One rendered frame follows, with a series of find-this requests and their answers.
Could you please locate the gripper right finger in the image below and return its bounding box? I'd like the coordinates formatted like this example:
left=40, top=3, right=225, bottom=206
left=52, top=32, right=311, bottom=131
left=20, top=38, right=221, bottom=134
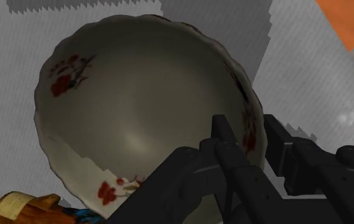
left=263, top=114, right=354, bottom=224

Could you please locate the grey table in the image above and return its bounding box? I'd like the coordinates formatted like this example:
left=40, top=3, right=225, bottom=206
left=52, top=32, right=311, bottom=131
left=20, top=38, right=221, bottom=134
left=0, top=0, right=354, bottom=224

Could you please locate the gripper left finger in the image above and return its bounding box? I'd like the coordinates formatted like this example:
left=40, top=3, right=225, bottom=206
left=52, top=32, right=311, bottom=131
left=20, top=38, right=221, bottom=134
left=104, top=114, right=309, bottom=224

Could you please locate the brown and blue figure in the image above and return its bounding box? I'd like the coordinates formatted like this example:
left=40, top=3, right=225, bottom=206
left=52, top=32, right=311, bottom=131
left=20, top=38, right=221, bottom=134
left=0, top=191, right=106, bottom=224

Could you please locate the white bowl with red flowers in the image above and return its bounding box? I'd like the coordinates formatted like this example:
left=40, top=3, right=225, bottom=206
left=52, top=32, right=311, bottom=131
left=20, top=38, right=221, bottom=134
left=33, top=13, right=269, bottom=224

